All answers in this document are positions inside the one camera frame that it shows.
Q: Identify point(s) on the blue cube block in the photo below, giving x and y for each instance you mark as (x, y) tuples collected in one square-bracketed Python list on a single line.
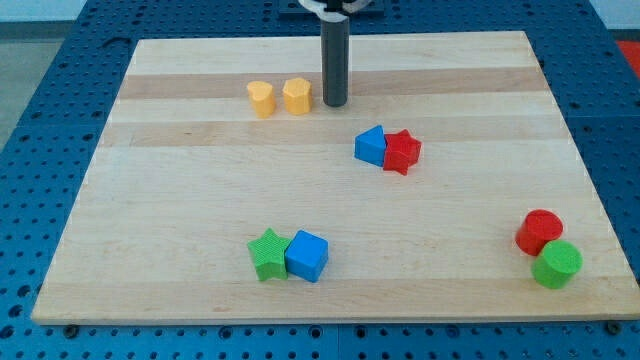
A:
[(306, 256)]

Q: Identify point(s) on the red star block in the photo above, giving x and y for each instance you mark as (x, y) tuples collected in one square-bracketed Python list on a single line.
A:
[(402, 151)]

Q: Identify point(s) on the green cylinder block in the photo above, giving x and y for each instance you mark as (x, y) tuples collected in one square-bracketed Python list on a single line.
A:
[(556, 265)]

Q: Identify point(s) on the green star block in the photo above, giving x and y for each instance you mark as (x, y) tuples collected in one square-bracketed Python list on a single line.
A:
[(268, 255)]

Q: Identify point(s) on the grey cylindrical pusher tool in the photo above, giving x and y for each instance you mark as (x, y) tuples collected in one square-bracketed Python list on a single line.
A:
[(335, 58)]

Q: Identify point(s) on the yellow hexagon block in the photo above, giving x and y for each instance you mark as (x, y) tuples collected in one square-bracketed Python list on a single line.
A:
[(297, 94)]

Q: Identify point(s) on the yellow heart block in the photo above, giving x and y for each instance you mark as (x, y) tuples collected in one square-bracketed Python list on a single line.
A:
[(262, 98)]

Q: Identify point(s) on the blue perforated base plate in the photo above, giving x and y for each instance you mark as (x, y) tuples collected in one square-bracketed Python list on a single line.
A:
[(44, 161)]

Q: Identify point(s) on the red cylinder block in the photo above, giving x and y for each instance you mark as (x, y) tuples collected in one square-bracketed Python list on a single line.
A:
[(539, 227)]

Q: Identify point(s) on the wooden board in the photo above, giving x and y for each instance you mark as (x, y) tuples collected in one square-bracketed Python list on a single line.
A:
[(185, 175)]

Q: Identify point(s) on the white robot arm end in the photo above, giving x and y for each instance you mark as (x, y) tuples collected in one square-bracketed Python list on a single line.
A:
[(334, 11)]

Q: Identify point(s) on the blue triangle block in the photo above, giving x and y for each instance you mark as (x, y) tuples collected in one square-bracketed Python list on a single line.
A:
[(370, 146)]

